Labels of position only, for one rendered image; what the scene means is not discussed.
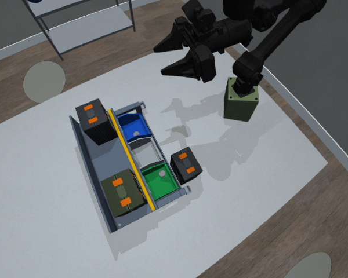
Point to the green open bin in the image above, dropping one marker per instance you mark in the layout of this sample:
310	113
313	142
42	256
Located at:
159	186

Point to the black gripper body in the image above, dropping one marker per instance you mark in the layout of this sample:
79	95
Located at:
215	43

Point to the dark green case with orange latches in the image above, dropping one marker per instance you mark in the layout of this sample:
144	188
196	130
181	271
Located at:
123	193

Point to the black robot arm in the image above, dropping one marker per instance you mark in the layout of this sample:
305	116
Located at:
243	15

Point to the grey bin rack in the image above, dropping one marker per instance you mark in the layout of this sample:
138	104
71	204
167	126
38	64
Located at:
110	158

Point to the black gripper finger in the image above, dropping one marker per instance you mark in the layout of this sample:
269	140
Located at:
171	42
186	67

